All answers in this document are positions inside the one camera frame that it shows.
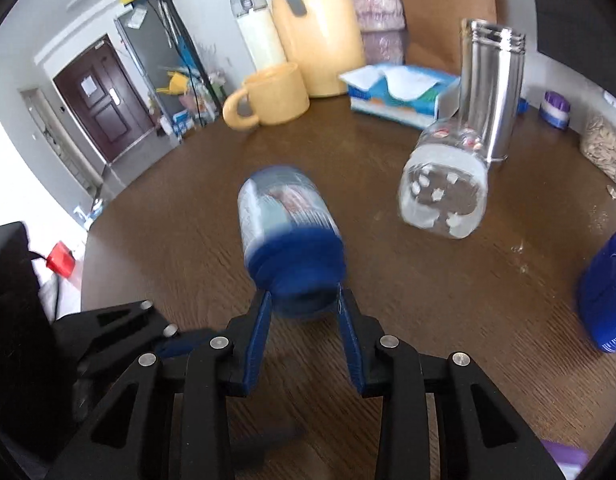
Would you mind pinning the yellow ceramic mug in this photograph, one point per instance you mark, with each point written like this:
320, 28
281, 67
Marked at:
269, 97

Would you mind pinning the clear grain container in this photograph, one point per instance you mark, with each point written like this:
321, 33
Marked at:
598, 141

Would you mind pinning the clear glass jar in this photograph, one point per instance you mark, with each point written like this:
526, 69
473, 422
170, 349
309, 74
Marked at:
444, 185

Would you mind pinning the brown paper bag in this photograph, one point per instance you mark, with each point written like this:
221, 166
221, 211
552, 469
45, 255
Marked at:
434, 30

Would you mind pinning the cluttered storage rack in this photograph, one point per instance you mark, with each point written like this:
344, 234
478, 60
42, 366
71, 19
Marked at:
187, 98

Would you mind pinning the blue bottle cap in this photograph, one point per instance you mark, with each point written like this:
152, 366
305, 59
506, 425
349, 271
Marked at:
522, 106

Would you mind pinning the dark blue wide jar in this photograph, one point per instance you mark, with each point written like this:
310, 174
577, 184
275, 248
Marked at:
596, 297

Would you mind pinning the purple plastic jar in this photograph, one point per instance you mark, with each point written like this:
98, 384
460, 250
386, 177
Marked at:
570, 460

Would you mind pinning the white thermos bottle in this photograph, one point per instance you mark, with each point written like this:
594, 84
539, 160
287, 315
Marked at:
255, 23

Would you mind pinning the blue tissue pack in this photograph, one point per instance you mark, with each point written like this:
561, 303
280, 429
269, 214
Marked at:
411, 95

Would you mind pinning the black paper bag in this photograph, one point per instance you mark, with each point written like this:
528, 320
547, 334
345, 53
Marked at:
580, 34

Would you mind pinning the small purple white jar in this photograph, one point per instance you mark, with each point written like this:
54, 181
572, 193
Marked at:
555, 110

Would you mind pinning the stainless steel tumbler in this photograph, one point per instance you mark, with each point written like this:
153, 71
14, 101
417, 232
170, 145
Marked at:
492, 71

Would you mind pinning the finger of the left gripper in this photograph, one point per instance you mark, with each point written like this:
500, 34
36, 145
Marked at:
100, 339

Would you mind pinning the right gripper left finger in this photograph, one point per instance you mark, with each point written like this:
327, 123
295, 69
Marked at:
174, 410

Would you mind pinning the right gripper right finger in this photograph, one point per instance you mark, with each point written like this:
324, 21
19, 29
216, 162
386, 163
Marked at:
480, 434

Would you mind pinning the red plug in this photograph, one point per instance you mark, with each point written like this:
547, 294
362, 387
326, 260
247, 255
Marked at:
60, 260

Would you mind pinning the dark red door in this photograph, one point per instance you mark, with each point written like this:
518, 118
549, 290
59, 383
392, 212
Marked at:
99, 92

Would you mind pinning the blue-neck labelled bottle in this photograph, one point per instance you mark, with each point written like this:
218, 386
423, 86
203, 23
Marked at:
291, 243

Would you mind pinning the yellow thermos jug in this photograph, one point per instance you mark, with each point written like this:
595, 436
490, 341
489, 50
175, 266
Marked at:
323, 38

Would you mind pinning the grey refrigerator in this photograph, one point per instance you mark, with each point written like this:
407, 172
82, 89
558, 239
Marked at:
148, 34

